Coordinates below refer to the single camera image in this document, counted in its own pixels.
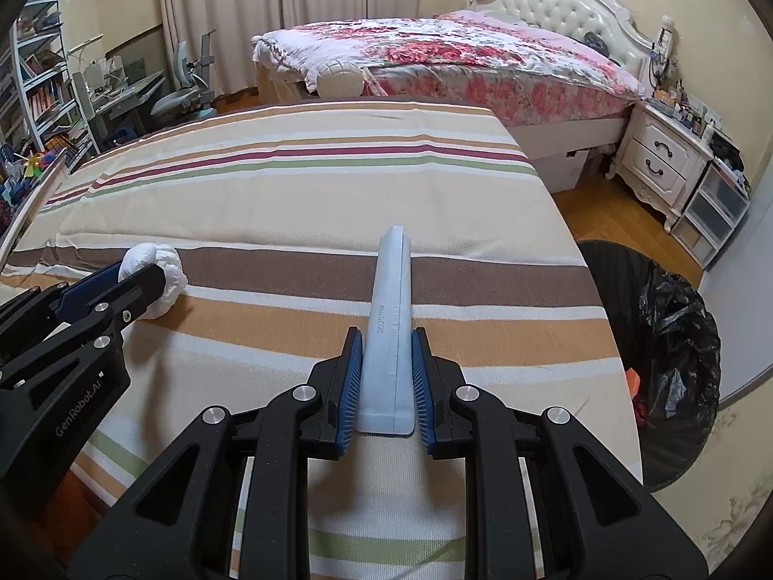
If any white tufted headboard bed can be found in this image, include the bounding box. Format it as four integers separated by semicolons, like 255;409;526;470
254;0;653;159

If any grey study desk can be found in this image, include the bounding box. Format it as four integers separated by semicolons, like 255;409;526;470
72;71;165;152

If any white plastic drawer unit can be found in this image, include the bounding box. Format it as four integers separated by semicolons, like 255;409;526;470
671;160;751;270

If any black trash bin with bag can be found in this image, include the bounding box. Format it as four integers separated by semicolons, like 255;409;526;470
579;240;721;491

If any white bookshelf with books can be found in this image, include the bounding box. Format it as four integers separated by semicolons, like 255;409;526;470
1;0;96;169

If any white storage box under bed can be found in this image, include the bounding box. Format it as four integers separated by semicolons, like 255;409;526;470
530;149;588;194

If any white tissue ball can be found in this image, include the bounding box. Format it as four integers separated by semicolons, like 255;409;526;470
118;242;187;321

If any striped bed sheet mattress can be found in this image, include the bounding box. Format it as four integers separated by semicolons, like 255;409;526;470
1;101;642;564

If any white two-drawer nightstand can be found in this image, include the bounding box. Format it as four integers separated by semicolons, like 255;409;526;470
605;102;713;233

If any floral pink quilt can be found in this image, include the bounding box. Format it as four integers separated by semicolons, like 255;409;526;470
253;11;644;127

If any grey ergonomic desk chair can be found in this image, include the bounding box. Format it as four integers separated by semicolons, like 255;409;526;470
151;29;217;122

